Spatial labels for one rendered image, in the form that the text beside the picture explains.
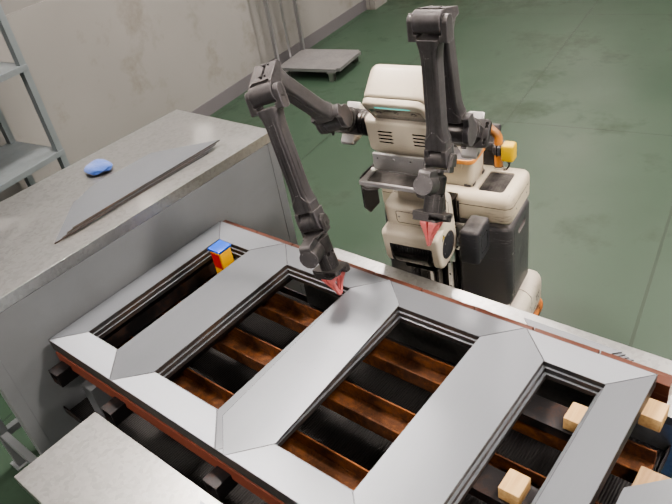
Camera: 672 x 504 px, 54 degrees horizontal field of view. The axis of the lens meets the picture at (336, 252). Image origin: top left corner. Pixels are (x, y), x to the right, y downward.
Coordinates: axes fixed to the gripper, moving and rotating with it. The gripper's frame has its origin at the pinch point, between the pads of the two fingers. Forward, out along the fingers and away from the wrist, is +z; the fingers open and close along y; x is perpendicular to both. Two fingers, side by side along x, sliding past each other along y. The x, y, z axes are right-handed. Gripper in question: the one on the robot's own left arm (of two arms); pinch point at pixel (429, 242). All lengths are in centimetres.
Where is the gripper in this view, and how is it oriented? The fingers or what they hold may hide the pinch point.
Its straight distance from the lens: 193.0
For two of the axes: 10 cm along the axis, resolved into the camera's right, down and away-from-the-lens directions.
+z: -0.9, 9.7, 2.1
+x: 5.1, -1.3, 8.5
